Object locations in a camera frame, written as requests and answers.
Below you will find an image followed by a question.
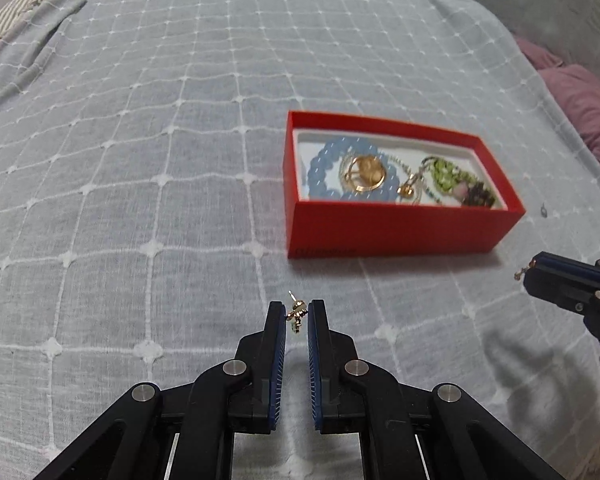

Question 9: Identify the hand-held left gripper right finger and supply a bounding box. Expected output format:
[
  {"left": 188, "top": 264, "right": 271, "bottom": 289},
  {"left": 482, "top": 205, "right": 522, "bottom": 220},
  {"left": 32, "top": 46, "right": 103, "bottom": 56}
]
[{"left": 307, "top": 299, "right": 566, "bottom": 480}]

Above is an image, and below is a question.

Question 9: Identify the multicolour bead wire bracelet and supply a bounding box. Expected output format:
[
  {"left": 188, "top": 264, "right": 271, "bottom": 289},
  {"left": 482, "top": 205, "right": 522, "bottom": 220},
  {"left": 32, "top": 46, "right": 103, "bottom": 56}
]
[{"left": 387, "top": 156, "right": 496, "bottom": 208}]

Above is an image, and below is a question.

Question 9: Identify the blue bead bracelet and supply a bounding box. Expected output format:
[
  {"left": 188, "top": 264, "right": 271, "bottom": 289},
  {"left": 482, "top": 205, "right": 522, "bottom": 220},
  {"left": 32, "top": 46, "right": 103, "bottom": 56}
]
[{"left": 307, "top": 137, "right": 403, "bottom": 202}]

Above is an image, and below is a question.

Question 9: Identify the green bead bracelet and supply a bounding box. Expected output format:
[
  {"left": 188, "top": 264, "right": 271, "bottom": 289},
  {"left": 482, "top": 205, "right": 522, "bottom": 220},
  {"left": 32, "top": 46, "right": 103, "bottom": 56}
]
[{"left": 422, "top": 157, "right": 477, "bottom": 197}]

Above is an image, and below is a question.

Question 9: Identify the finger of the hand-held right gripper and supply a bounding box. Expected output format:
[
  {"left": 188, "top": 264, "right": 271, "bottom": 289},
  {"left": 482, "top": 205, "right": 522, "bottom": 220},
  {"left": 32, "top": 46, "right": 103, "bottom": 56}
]
[
  {"left": 529, "top": 249, "right": 600, "bottom": 288},
  {"left": 523, "top": 270, "right": 600, "bottom": 316}
]

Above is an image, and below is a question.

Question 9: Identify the grey pillow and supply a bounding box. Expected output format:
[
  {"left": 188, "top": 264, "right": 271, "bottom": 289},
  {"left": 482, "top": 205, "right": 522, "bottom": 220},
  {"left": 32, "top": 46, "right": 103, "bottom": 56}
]
[{"left": 457, "top": 0, "right": 600, "bottom": 92}]

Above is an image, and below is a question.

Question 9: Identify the purple pillow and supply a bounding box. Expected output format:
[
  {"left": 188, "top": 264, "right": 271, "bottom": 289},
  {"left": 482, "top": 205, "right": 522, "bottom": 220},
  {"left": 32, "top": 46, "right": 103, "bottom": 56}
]
[{"left": 512, "top": 35, "right": 600, "bottom": 187}]

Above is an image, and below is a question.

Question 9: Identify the small gold charm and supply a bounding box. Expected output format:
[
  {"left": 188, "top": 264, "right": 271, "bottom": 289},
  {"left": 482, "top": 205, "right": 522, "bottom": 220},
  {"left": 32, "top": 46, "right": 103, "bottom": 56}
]
[{"left": 397, "top": 175, "right": 424, "bottom": 204}]

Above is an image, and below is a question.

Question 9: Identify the gold ring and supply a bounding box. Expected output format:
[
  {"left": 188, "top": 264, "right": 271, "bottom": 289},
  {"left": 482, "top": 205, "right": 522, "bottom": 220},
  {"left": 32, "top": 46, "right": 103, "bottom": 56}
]
[{"left": 340, "top": 154, "right": 387, "bottom": 194}]

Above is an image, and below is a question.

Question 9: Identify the red jewelry box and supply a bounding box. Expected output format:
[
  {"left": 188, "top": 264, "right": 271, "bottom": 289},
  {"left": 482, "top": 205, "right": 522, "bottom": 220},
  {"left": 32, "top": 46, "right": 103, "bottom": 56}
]
[{"left": 282, "top": 110, "right": 527, "bottom": 260}]

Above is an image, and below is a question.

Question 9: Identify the grey checked blanket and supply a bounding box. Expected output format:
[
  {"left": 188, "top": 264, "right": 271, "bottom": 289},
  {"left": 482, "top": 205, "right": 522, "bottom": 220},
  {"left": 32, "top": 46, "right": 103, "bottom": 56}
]
[{"left": 0, "top": 0, "right": 600, "bottom": 480}]

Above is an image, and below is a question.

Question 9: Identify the gold earring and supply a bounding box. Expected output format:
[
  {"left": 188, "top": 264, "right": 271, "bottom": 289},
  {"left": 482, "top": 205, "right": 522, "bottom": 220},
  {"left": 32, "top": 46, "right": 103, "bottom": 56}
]
[
  {"left": 514, "top": 257, "right": 539, "bottom": 281},
  {"left": 286, "top": 290, "right": 309, "bottom": 335}
]

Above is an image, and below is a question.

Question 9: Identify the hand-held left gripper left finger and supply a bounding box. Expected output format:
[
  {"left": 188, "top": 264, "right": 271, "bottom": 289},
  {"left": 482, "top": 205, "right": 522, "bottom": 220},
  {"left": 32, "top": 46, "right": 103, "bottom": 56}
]
[{"left": 30, "top": 301, "right": 287, "bottom": 480}]

